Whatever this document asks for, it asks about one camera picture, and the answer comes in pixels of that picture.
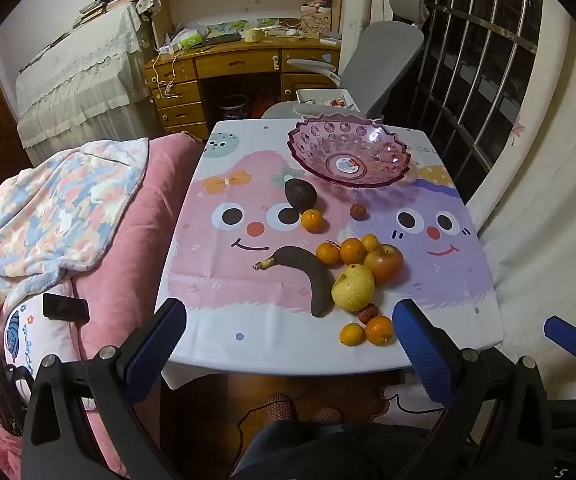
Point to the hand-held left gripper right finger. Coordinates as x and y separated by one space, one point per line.
425 355

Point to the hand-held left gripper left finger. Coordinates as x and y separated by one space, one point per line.
155 345

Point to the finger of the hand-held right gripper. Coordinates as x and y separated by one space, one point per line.
565 335

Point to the orange tangerine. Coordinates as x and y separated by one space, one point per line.
353 251
312 220
369 242
352 334
379 330
328 253

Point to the small red lychee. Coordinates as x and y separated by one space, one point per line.
368 313

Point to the yellow pear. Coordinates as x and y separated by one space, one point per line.
353 287

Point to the red yellow apple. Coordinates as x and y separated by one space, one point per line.
385 262

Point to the brown overripe banana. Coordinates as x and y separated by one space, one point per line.
313 275

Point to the purple glass fruit bowl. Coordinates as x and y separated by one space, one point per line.
318 150

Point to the black phone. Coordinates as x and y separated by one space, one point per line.
65 306

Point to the pink slipper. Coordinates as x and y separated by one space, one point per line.
281 407
327 416

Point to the cartoon printed tablecloth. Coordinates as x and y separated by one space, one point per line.
268 310

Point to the white printed pillow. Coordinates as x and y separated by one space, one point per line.
32 335

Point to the white curtain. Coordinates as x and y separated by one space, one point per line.
543 210

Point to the brown dried round fruit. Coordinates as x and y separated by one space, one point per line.
358 211

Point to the pastel patterned fleece blanket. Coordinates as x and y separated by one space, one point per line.
57 210

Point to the dark avocado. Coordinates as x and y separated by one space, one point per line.
300 194

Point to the dark waste bin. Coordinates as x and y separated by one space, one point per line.
233 108

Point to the white lace cover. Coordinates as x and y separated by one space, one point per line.
82 75

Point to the white plastic tray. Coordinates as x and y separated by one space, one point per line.
318 95

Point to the metal window grille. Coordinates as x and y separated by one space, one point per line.
473 60

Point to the wooden desk with hutch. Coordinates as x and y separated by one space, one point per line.
238 62

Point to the grey office chair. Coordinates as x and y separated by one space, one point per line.
383 60

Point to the green tissue pack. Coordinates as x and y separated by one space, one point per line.
187 39

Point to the yellow cup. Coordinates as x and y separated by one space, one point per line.
253 34

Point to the small wooden box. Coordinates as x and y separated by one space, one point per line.
318 22

